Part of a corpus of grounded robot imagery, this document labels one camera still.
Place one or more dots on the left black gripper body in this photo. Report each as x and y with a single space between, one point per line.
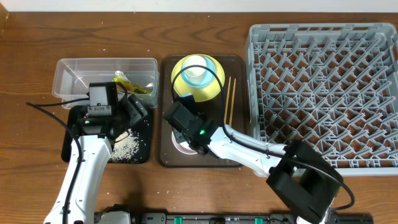
129 114

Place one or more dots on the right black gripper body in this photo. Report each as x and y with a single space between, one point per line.
182 137

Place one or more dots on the white bowl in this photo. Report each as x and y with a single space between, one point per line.
181 145

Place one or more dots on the green orange snack wrapper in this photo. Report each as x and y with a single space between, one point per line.
130 86

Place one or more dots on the rice pile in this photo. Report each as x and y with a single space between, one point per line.
129 148

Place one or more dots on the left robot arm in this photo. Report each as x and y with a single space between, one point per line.
89 144

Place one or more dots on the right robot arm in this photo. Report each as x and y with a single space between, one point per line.
298 175

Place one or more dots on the black waste tray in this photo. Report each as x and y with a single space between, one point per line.
144 127

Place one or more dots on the grey plastic dishwasher rack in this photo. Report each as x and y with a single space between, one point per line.
333 86

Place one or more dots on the dark brown serving tray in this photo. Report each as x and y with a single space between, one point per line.
167 154

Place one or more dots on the yellow plate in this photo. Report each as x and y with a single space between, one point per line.
202 94

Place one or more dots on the right wooden chopstick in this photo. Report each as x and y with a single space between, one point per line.
232 103

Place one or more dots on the wooden chopstick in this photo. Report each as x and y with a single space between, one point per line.
227 100
232 103

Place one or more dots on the light blue bowl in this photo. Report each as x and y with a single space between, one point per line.
202 81

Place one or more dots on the white cup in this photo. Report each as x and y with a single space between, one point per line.
194 60

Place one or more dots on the left wooden chopstick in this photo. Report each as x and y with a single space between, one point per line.
227 100

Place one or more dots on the clear plastic bin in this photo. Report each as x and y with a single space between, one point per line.
73 76

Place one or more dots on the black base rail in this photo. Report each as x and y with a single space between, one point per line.
121 214

